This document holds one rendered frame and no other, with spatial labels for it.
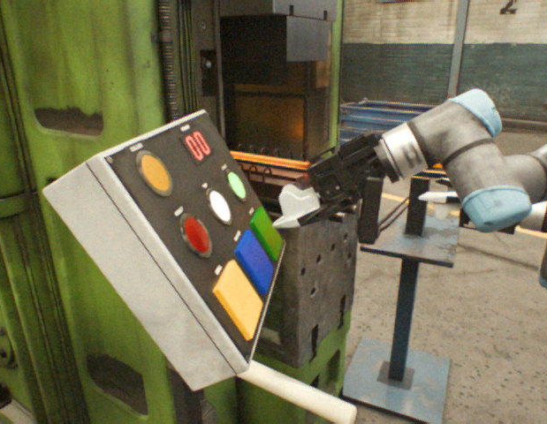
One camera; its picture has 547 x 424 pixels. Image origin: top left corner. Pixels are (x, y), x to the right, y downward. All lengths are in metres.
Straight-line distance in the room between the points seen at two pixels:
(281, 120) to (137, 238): 1.04
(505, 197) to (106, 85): 0.72
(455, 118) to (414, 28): 8.89
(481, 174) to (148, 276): 0.42
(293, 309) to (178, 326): 0.68
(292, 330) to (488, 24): 8.13
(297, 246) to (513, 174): 0.58
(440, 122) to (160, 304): 0.43
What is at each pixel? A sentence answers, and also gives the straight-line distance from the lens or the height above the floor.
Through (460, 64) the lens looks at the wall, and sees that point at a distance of 9.11.
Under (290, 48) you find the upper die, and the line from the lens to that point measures 1.01.
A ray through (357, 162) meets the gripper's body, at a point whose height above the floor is 1.14.
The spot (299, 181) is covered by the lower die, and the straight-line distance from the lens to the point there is 1.09.
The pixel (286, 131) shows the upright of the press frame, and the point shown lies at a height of 1.04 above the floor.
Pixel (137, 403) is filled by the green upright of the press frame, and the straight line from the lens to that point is 1.39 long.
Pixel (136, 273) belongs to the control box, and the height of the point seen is 1.07.
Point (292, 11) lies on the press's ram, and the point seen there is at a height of 1.38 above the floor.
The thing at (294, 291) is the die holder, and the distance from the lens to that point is 1.10.
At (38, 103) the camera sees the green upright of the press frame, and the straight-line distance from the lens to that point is 1.19.
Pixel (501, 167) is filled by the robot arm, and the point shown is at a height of 1.15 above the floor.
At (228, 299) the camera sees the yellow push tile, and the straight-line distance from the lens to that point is 0.50.
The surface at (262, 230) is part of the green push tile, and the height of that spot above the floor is 1.02.
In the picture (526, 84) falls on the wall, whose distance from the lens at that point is 8.69.
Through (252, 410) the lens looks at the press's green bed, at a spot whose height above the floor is 0.22.
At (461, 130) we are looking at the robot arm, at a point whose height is 1.19.
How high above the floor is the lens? 1.29
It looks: 21 degrees down
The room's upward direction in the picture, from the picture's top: straight up
